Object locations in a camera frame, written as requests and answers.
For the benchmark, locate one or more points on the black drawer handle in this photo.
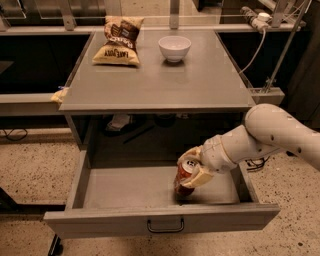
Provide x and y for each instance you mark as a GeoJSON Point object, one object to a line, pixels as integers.
{"type": "Point", "coordinates": [165, 226]}

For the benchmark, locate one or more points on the white power strip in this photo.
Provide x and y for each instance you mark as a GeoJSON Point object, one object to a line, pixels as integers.
{"type": "Point", "coordinates": [258, 21]}

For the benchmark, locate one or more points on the yellow brown chip bag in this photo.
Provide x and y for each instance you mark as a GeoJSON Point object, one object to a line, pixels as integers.
{"type": "Point", "coordinates": [121, 33]}

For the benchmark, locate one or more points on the red coke can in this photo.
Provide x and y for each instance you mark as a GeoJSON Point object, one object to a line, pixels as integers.
{"type": "Point", "coordinates": [184, 171]}

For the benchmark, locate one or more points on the yellow tape tag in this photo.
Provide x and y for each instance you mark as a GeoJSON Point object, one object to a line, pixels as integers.
{"type": "Point", "coordinates": [58, 96]}

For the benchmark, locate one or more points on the grey cabinet with top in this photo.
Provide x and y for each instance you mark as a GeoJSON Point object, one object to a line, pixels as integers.
{"type": "Point", "coordinates": [205, 81]}

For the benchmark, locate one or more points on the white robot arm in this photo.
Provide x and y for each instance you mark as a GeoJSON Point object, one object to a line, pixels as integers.
{"type": "Point", "coordinates": [267, 130]}

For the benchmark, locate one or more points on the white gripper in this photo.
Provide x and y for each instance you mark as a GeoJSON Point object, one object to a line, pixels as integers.
{"type": "Point", "coordinates": [213, 154]}

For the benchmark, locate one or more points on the white ceramic bowl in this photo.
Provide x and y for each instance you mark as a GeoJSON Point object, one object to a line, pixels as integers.
{"type": "Point", "coordinates": [174, 48]}

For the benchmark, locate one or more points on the open grey top drawer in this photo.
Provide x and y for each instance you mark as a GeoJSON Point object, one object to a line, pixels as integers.
{"type": "Point", "coordinates": [120, 185]}

